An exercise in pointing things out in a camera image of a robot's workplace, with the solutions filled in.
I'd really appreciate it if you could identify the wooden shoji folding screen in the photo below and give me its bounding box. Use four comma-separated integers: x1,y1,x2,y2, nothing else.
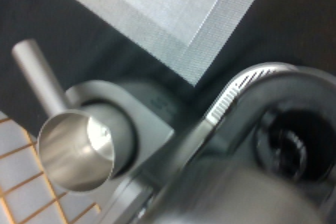
0,112,101,224

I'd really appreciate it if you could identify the grey pod coffee machine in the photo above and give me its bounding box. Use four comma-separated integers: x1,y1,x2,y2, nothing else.
67,63,336,224

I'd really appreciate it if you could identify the grey woven placemat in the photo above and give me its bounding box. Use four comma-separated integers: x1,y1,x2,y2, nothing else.
77,0,256,86

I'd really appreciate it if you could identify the steel milk frother pitcher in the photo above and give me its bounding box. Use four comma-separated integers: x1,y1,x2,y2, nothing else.
13,39,136,192

